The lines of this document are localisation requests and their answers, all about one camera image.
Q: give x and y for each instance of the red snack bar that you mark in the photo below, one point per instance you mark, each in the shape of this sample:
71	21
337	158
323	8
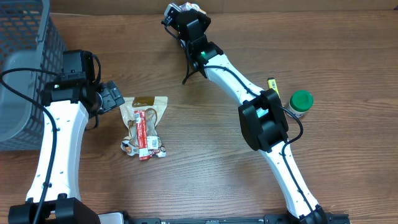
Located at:
140	119

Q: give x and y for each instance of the yellow highlighter black cap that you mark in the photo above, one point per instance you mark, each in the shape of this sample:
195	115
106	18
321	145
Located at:
272	84

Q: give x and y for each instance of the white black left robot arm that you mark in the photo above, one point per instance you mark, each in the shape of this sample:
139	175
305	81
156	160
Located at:
68	103

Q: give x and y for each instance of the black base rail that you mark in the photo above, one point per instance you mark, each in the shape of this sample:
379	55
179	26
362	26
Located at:
217	219

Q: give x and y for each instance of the orange snack packet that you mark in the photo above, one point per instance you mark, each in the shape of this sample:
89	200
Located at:
188	6

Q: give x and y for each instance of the green lid jar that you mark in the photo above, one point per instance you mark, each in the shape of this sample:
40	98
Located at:
300	102

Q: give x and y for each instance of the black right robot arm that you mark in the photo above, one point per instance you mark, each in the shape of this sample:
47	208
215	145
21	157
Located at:
267	134

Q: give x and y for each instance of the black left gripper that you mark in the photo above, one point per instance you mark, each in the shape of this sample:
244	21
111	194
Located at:
112	94

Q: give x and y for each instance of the grey plastic mesh basket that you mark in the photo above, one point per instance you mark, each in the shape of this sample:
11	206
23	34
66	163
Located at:
31	51

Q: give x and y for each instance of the teal tissue packet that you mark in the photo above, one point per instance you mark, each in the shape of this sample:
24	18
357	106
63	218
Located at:
261	112

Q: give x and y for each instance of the brown transparent snack bag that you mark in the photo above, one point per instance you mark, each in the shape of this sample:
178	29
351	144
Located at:
154	108

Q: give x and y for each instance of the white patterned wrapper packet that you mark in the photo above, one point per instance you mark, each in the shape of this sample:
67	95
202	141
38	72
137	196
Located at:
155	148

